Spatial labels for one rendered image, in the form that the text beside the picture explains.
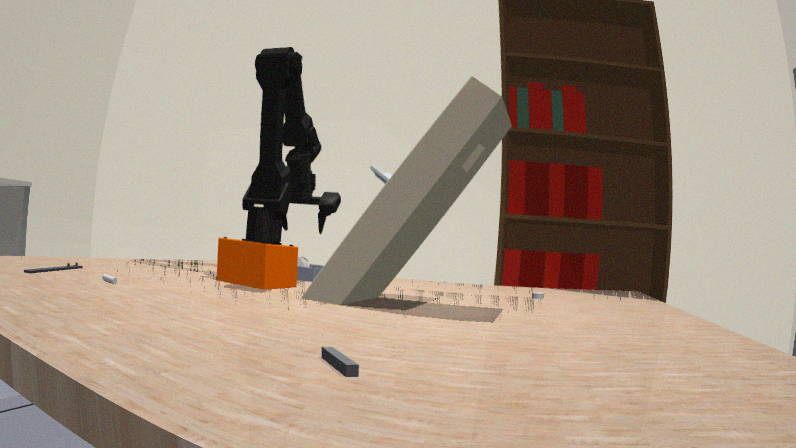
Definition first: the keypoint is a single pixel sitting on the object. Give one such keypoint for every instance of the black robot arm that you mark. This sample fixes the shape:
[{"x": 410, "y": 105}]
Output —
[{"x": 278, "y": 71}]

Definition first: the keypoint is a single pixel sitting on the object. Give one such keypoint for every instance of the dark grey flat bar with two small pins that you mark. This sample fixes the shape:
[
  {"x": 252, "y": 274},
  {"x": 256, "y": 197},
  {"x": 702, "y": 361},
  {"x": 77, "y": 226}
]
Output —
[{"x": 68, "y": 267}]

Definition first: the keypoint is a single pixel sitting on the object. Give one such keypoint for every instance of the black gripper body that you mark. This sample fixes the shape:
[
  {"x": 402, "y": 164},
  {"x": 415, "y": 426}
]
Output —
[{"x": 302, "y": 194}]

